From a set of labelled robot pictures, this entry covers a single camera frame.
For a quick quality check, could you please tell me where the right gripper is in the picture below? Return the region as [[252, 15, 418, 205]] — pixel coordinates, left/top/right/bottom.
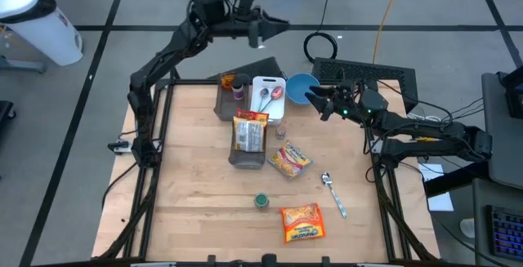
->
[[304, 79, 389, 126]]

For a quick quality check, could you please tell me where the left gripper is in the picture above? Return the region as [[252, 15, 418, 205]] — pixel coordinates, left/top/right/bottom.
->
[[210, 7, 290, 51]]

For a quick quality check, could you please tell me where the pink spoon teal handle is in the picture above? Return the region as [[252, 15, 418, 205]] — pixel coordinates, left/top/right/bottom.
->
[[261, 86, 284, 113]]

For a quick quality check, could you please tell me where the rainbow spoon blue handle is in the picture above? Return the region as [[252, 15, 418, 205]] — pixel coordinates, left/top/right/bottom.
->
[[258, 87, 270, 113]]

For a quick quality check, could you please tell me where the reduced sodium ramen packet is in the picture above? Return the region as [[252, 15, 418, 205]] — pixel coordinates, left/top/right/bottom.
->
[[267, 140, 314, 180]]

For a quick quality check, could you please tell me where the purple label spice jar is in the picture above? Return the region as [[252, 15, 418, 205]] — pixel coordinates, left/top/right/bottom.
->
[[230, 73, 251, 101]]

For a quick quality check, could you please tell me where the yellow ramen packet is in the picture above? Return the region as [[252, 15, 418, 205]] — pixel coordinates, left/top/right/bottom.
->
[[232, 116, 266, 153]]

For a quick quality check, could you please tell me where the blue bowl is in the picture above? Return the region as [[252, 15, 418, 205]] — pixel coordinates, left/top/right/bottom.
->
[[285, 73, 321, 106]]

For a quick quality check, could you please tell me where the white plastic bin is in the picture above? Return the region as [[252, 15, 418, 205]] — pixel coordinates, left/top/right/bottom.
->
[[250, 75, 287, 122]]

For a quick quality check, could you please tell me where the grey translucent plastic bin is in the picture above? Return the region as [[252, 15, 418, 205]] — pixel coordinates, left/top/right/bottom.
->
[[214, 73, 251, 122], [227, 113, 269, 170]]

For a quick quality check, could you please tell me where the green lid spice jar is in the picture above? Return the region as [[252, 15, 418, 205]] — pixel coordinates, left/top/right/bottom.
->
[[253, 193, 270, 210]]

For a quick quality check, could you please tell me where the orange ramen packet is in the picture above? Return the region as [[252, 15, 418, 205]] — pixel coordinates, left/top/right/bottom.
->
[[279, 202, 327, 244]]

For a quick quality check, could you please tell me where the black desk support bar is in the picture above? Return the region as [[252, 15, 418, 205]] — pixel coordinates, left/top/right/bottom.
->
[[424, 157, 490, 198]]

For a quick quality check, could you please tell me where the white paper sheet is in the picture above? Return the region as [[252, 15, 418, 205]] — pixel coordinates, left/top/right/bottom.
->
[[417, 162, 455, 213]]

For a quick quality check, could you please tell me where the grey desk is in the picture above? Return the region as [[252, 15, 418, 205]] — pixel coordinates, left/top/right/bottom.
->
[[472, 176, 523, 267], [481, 72, 523, 190]]

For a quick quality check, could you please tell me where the black desktop device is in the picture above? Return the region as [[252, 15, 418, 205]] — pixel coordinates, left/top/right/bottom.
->
[[496, 65, 523, 120]]

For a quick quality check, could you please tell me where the black white power box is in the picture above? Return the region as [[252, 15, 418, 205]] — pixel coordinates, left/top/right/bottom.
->
[[107, 139, 134, 156]]

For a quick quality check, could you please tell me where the white computer mouse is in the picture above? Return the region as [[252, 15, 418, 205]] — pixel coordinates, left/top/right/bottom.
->
[[459, 216, 477, 240]]

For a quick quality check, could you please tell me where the white trash can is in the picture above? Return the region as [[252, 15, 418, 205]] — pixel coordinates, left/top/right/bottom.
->
[[0, 0, 85, 67]]

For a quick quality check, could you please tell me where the blue backlit keyboard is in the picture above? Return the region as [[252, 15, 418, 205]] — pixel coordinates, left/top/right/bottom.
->
[[485, 204, 523, 262]]

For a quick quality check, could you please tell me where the grey furniture leg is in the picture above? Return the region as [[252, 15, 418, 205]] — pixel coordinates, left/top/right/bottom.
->
[[0, 56, 46, 74]]

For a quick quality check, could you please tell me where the black chair base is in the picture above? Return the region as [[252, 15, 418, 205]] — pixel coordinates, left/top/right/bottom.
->
[[0, 100, 17, 123]]

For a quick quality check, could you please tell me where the black coiled cable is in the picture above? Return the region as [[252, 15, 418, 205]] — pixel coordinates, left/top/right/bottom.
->
[[302, 0, 338, 65]]

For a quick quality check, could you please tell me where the silver spoon light blue handle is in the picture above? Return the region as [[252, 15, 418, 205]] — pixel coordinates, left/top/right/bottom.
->
[[320, 171, 348, 220]]

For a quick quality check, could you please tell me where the yellow cable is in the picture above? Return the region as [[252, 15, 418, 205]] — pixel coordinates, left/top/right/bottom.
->
[[372, 0, 404, 65]]

